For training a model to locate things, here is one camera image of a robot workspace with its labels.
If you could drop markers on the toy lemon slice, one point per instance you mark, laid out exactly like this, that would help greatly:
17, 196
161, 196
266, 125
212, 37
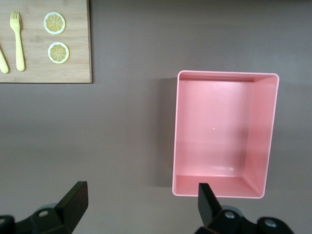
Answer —
58, 52
54, 23

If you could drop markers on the yellow plastic knife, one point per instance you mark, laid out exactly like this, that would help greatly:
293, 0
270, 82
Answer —
3, 64

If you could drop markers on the bamboo cutting board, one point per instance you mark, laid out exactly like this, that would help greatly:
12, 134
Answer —
34, 70

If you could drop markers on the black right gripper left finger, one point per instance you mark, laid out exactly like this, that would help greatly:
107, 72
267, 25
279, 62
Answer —
73, 204

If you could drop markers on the yellow plastic fork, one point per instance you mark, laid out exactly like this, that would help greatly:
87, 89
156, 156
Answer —
19, 46

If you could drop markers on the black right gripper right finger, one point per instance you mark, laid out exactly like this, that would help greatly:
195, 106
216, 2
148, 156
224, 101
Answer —
209, 209

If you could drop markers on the pink plastic bin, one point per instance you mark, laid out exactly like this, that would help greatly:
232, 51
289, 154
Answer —
214, 126

